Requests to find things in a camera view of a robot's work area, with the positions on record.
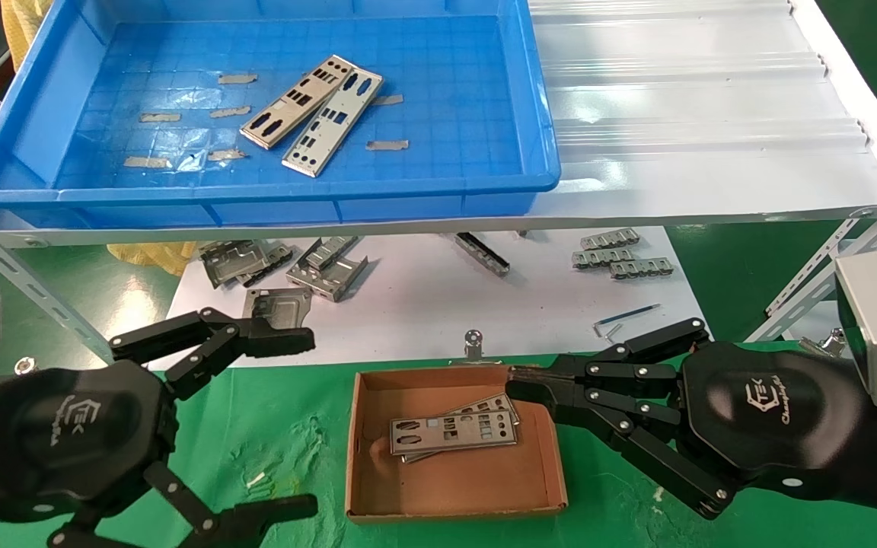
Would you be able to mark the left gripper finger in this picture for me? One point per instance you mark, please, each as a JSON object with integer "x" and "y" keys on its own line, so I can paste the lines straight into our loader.
{"x": 210, "y": 342}
{"x": 248, "y": 521}

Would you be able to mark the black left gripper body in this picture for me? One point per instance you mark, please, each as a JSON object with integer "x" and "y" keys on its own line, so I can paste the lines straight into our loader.
{"x": 73, "y": 434}

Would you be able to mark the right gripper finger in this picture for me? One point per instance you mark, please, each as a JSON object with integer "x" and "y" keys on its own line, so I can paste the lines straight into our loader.
{"x": 613, "y": 373}
{"x": 659, "y": 457}

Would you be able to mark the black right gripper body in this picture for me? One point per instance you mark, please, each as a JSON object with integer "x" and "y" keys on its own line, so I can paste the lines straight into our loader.
{"x": 766, "y": 418}

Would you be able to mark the silver metal I/O shield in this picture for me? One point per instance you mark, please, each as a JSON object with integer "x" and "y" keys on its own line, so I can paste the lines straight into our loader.
{"x": 336, "y": 122}
{"x": 454, "y": 434}
{"x": 495, "y": 402}

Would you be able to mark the brown cardboard box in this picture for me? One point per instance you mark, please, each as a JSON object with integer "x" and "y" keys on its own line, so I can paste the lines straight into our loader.
{"x": 446, "y": 479}

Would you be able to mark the blue plastic tray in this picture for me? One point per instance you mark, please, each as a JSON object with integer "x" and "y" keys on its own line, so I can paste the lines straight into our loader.
{"x": 446, "y": 114}

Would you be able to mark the small white scrap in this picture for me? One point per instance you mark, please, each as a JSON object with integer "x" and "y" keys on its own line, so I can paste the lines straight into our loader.
{"x": 256, "y": 480}

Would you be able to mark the small allen key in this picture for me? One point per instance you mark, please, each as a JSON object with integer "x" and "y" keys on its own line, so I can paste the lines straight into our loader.
{"x": 599, "y": 327}

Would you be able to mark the blue pen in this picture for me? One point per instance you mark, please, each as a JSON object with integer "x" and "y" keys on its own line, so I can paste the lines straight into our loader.
{"x": 635, "y": 313}

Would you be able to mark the silver binder clip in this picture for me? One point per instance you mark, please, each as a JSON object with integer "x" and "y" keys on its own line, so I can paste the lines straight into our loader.
{"x": 25, "y": 366}
{"x": 473, "y": 346}
{"x": 827, "y": 342}

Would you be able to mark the perforated steel angle bar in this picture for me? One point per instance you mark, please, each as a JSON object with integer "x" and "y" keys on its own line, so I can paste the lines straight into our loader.
{"x": 804, "y": 278}
{"x": 770, "y": 323}
{"x": 20, "y": 278}

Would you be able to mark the yellow plastic bag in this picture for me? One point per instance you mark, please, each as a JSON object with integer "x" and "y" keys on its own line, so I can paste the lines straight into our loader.
{"x": 157, "y": 257}

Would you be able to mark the green table cloth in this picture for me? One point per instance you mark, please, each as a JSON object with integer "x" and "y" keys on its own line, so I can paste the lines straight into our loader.
{"x": 294, "y": 426}

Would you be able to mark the small slotted metal strip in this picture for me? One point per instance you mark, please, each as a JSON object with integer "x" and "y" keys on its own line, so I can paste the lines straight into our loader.
{"x": 602, "y": 258}
{"x": 610, "y": 240}
{"x": 642, "y": 269}

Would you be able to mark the narrow metal strip part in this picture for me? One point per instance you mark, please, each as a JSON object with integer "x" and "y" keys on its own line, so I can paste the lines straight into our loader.
{"x": 483, "y": 255}

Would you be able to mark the grey tape strip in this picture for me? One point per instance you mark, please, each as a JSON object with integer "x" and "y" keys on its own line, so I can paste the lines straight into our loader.
{"x": 390, "y": 99}
{"x": 147, "y": 162}
{"x": 387, "y": 144}
{"x": 237, "y": 78}
{"x": 227, "y": 154}
{"x": 229, "y": 112}
{"x": 159, "y": 117}

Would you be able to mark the white paper sheet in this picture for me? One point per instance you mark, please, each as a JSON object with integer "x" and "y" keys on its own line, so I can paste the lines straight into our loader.
{"x": 423, "y": 304}

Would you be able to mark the gold-tinted metal I/O shield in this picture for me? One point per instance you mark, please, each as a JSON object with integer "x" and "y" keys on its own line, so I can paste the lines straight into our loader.
{"x": 294, "y": 103}

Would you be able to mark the yellow cloth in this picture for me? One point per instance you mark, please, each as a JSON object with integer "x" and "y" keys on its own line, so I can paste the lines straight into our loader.
{"x": 23, "y": 30}

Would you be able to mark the flat grey metal bracket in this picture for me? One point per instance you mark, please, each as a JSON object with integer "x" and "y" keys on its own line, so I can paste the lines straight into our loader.
{"x": 279, "y": 308}

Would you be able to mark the large folded metal bracket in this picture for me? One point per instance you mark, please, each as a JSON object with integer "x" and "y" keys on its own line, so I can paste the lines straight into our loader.
{"x": 229, "y": 262}

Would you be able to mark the dark folded metal bracket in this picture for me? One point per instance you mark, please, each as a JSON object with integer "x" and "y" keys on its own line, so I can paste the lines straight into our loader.
{"x": 279, "y": 259}

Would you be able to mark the metal drive cage bracket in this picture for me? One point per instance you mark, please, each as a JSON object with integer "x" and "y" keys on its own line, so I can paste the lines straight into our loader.
{"x": 328, "y": 274}

